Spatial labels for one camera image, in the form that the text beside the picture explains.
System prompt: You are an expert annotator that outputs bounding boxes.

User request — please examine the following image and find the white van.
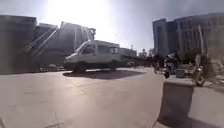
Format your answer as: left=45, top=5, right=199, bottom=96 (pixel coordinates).
left=62, top=39, right=124, bottom=73

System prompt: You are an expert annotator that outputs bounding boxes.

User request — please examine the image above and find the low building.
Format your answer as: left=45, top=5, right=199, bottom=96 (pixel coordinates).
left=94, top=39, right=138, bottom=58

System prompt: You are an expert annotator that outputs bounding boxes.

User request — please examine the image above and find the grey paved plaza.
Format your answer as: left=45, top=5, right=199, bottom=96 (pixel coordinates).
left=0, top=66, right=224, bottom=128

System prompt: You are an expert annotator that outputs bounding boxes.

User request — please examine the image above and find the building with slanted beams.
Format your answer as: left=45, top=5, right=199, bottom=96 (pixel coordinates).
left=25, top=21, right=97, bottom=68

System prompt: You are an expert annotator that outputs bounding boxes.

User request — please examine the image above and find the concrete block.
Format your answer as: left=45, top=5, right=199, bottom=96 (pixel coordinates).
left=156, top=80, right=195, bottom=127

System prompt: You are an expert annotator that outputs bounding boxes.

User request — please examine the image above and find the tall building with windows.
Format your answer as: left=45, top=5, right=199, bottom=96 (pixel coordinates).
left=151, top=12, right=224, bottom=63

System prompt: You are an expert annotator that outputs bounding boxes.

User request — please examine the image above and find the parked scooter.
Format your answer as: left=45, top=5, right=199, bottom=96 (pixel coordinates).
left=192, top=54, right=210, bottom=87

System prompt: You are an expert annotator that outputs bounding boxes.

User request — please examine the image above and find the dark building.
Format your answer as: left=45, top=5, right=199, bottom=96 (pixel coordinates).
left=0, top=14, right=38, bottom=74

